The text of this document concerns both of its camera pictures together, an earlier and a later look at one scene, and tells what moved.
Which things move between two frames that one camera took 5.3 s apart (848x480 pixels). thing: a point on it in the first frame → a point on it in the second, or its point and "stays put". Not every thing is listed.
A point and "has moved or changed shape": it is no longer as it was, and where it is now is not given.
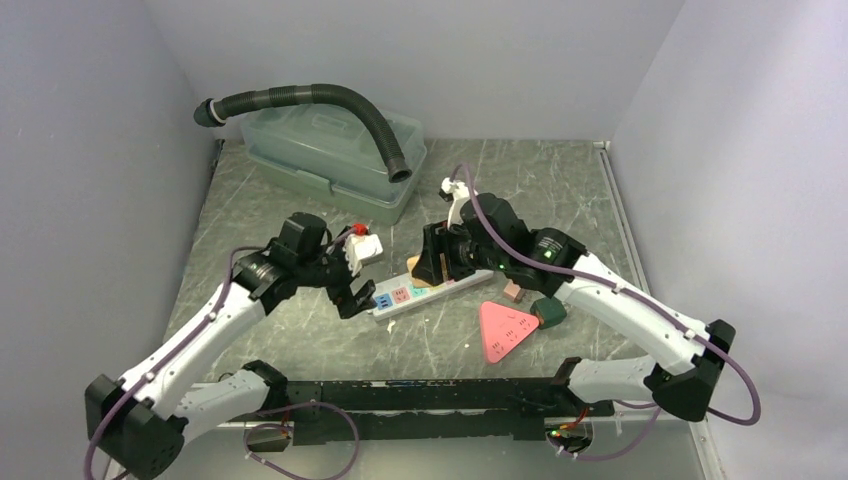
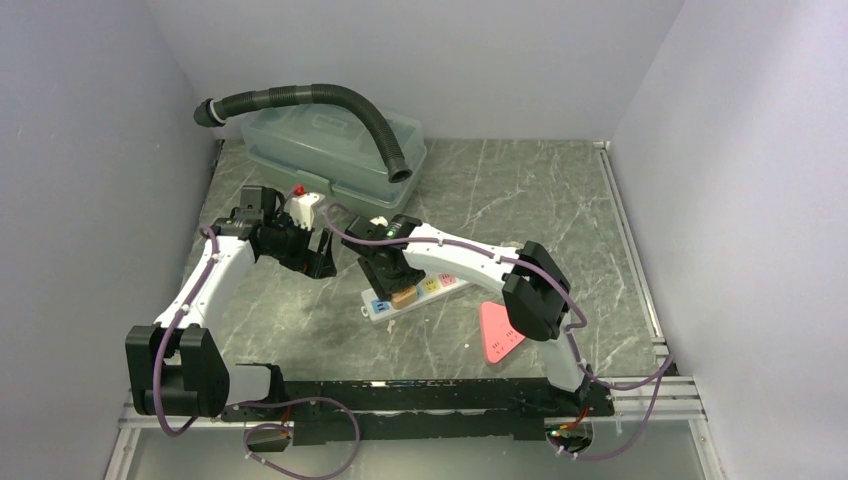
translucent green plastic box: x=327 y=155 stays put
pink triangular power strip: x=504 y=330 stays put
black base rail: x=446 y=410 stays put
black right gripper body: x=462 y=252 → x=386 y=282
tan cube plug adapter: x=413 y=280 has moved or changed shape
